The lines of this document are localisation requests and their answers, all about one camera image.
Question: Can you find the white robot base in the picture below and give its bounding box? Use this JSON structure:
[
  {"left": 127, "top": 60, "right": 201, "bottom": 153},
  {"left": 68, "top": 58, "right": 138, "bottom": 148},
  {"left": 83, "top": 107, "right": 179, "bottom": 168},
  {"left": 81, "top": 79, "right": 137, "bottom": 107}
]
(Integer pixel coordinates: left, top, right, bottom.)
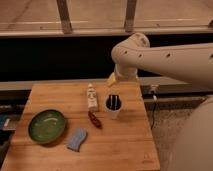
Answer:
[{"left": 167, "top": 96, "right": 213, "bottom": 171}]

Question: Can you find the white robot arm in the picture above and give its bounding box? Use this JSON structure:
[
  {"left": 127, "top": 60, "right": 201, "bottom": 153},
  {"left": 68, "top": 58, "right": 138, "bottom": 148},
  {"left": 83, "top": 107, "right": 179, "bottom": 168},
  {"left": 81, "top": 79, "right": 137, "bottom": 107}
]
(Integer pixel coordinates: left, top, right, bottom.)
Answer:
[{"left": 107, "top": 33, "right": 213, "bottom": 90}]

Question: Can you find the green ceramic bowl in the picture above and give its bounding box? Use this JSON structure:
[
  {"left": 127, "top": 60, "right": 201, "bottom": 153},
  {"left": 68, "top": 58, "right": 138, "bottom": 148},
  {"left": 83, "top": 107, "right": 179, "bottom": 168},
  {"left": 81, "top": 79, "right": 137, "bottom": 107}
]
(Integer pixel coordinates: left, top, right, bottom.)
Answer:
[{"left": 28, "top": 109, "right": 66, "bottom": 144}]

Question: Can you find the white cup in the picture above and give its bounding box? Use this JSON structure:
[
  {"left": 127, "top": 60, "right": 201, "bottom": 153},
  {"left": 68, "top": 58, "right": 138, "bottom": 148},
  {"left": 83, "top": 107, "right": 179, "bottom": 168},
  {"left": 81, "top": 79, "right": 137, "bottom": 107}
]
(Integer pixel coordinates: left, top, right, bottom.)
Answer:
[{"left": 105, "top": 94, "right": 122, "bottom": 119}]

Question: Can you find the white tube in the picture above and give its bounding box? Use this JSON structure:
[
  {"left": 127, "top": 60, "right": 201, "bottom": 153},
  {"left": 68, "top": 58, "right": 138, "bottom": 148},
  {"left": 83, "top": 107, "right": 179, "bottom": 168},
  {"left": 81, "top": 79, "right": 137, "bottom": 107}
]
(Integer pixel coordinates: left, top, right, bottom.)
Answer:
[{"left": 87, "top": 83, "right": 98, "bottom": 112}]

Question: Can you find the blue sponge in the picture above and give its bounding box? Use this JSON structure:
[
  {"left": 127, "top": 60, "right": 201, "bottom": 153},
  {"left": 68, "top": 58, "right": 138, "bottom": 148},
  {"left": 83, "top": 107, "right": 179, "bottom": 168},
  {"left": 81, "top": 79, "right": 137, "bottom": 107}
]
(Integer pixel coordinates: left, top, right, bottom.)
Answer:
[{"left": 67, "top": 128, "right": 87, "bottom": 152}]

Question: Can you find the black cable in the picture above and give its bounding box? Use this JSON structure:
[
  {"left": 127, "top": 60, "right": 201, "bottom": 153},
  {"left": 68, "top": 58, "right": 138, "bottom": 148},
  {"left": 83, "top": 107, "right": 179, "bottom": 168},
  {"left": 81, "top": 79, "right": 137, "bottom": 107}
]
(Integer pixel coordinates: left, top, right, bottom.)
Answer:
[{"left": 150, "top": 94, "right": 159, "bottom": 131}]

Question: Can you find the metal frame post right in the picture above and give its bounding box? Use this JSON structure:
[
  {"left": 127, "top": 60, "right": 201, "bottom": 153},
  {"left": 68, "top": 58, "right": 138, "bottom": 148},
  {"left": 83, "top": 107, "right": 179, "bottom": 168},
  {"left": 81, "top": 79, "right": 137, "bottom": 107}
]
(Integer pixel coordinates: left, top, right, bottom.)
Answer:
[{"left": 124, "top": 0, "right": 137, "bottom": 32}]

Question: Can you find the metal frame post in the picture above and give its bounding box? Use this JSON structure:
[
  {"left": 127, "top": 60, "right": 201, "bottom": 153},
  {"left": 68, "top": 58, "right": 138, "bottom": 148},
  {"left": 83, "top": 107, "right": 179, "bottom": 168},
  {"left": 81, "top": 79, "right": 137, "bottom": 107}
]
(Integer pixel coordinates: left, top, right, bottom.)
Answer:
[
  {"left": 56, "top": 0, "right": 72, "bottom": 34},
  {"left": 124, "top": 0, "right": 137, "bottom": 32}
]

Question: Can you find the metal frame post left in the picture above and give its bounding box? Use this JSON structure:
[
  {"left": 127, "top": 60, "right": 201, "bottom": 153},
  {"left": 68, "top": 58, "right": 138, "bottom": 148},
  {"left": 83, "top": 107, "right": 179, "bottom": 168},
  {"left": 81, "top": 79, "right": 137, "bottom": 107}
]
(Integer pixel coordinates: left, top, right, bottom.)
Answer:
[{"left": 56, "top": 0, "right": 72, "bottom": 34}]

